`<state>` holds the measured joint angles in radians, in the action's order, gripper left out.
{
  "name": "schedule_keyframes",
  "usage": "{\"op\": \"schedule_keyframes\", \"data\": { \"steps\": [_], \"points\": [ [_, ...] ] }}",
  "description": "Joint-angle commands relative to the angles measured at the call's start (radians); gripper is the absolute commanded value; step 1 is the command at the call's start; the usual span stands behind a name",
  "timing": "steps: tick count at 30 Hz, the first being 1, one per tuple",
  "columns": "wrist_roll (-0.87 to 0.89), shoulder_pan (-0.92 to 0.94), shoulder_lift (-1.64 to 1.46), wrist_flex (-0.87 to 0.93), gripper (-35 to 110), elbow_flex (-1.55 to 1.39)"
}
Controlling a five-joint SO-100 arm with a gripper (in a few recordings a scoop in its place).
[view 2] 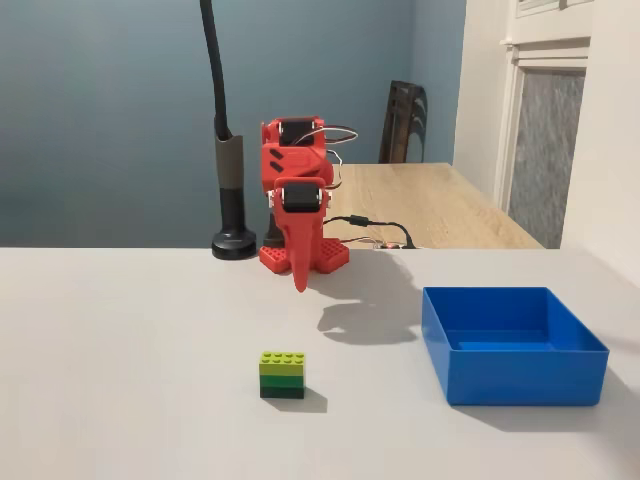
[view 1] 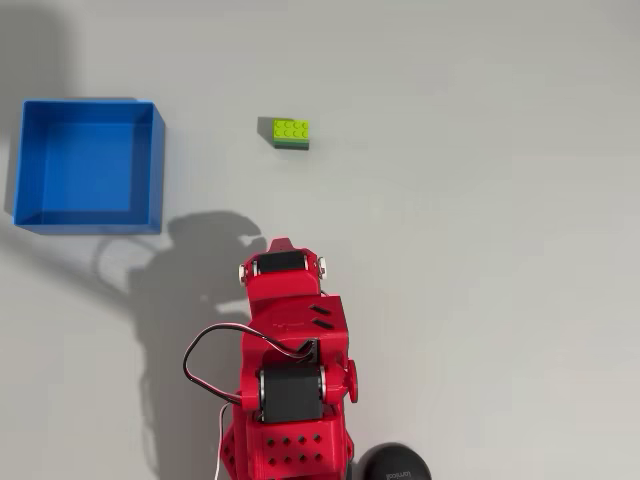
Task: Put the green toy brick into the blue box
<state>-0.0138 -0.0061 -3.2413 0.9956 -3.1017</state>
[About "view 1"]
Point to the black gooseneck stand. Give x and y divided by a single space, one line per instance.
395 465

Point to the blue plastic bin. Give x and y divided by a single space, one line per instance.
85 165

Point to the green yellow block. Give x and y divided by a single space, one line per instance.
291 131

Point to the red robot arm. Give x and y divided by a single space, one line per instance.
290 310

